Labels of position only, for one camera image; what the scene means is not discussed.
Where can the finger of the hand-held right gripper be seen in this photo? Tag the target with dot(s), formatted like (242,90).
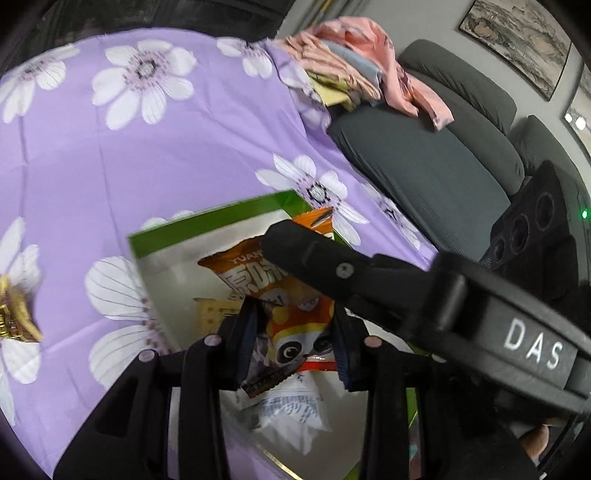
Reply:
(314,258)

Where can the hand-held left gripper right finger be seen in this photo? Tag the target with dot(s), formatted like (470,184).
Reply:
(344,355)

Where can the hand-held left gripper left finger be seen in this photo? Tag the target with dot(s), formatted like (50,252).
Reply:
(247,332)

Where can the brown white snack packet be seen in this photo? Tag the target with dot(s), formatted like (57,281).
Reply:
(263,364)

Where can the cracker packet with green label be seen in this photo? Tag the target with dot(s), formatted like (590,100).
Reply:
(210,314)

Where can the orange panda snack packet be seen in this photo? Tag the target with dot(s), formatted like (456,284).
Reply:
(295,318)

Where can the grey snack packet blue print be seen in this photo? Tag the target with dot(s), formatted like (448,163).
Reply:
(291,410)

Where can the green cardboard box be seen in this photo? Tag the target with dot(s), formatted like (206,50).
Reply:
(175,263)

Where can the person's right hand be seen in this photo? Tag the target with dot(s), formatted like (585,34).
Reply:
(538,441)

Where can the dark grey sofa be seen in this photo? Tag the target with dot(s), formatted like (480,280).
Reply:
(415,161)

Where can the purple floral blanket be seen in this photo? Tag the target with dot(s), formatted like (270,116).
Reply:
(138,161)

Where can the pile of folded clothes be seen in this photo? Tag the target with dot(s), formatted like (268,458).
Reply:
(369,46)

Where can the gold brown snack packet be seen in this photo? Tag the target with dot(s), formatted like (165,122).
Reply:
(14,314)

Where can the large framed landscape painting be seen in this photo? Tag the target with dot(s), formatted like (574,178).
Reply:
(521,37)

